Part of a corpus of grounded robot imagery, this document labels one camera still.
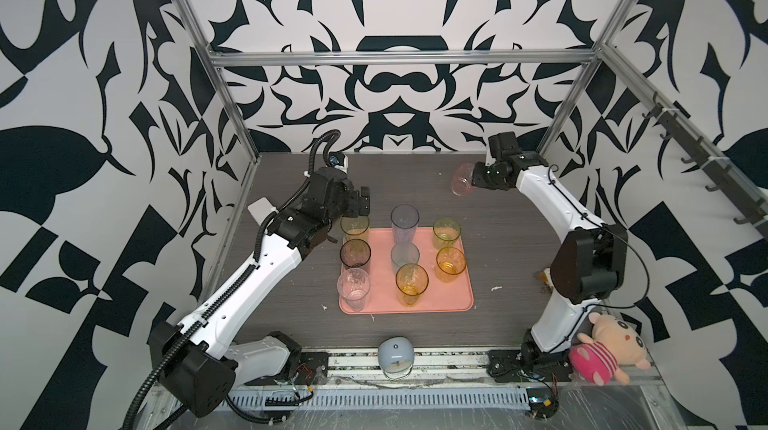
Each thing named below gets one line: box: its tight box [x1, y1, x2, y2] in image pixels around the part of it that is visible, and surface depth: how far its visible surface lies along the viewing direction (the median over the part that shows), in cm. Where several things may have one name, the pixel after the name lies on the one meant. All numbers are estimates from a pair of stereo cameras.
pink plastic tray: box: [338, 227, 474, 315], surface depth 86 cm
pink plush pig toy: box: [569, 312, 651, 386], surface depth 73 cm
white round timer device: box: [378, 336, 415, 379], surface depth 72 cm
